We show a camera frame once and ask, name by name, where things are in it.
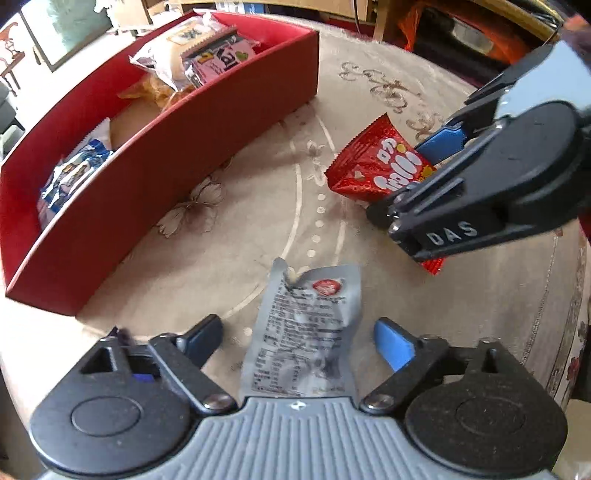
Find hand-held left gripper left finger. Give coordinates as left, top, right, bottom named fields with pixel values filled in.
left=78, top=314, right=236, bottom=414

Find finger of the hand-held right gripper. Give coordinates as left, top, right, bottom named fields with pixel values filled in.
left=414, top=44, right=561, bottom=166
left=367, top=122, right=514, bottom=264

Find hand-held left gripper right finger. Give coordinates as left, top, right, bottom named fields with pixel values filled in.
left=359, top=318, right=525, bottom=414

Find red snack packet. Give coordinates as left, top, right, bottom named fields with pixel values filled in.
left=324, top=114, right=448, bottom=276

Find silver snack packet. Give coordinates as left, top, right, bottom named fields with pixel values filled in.
left=239, top=257, right=362, bottom=398

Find red cardboard box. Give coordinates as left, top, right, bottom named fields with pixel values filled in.
left=0, top=11, right=320, bottom=318

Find blue white snack packet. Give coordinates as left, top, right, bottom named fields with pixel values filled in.
left=38, top=137, right=115, bottom=217

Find pink snack packet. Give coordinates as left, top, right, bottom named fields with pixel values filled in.
left=181, top=30, right=260, bottom=89

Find clear yellow snack packet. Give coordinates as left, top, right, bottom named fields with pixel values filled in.
left=117, top=73, right=195, bottom=110

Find clear bread packet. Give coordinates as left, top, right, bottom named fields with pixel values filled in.
left=128, top=13, right=238, bottom=93

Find framed glass panel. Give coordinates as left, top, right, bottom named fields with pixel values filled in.
left=19, top=0, right=114, bottom=72

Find wooden chair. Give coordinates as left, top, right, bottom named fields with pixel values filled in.
left=0, top=22, right=26, bottom=95

